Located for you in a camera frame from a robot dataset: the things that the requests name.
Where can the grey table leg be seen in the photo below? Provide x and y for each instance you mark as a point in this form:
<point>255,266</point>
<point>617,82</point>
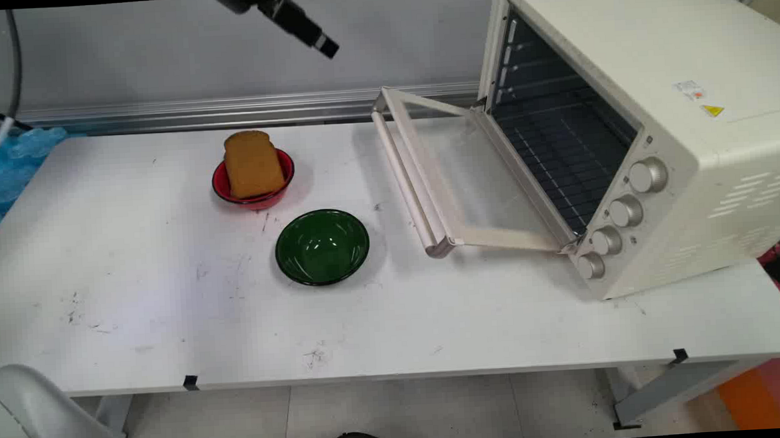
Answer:
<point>679,391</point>

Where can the blue bubble wrap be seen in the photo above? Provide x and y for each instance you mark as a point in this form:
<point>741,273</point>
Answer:
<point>7,165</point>

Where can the thin black rod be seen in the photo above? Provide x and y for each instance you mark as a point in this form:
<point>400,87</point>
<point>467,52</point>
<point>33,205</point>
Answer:
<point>4,118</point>

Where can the yellow warning sticker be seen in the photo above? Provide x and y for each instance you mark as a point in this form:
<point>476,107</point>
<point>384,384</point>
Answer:
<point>713,110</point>

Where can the green bowl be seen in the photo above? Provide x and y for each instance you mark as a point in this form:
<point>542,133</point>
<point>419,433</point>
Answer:
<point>322,247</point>

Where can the white label sticker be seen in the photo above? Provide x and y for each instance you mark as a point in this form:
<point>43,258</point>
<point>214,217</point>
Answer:
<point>689,90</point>

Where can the cream glass oven door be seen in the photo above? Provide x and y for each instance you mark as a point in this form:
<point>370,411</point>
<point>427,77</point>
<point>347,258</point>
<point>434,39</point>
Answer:
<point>428,177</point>

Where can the aluminium profile rail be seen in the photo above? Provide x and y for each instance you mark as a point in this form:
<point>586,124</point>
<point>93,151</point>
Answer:
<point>224,112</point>

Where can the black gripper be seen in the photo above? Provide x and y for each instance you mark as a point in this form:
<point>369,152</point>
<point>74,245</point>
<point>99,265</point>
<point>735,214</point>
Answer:
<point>252,0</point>

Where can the brown bread slice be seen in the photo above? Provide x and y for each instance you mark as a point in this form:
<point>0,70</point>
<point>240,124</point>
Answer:
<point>252,165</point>

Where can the black table edge clip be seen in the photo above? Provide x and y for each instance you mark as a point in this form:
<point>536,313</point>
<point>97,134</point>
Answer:
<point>190,382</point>
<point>680,355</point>

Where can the red bowl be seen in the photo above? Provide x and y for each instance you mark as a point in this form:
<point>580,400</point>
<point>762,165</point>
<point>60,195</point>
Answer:
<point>265,199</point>

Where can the cream toaster oven body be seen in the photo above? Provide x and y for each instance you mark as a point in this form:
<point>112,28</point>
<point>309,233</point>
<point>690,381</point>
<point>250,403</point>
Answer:
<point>707,162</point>

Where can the orange floor box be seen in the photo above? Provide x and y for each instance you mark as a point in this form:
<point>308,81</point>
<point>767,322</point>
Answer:
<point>753,400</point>

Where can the silver oven knob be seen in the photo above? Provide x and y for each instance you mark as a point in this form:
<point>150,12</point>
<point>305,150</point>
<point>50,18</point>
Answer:
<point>648,175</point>
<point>606,241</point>
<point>626,211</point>
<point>591,266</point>

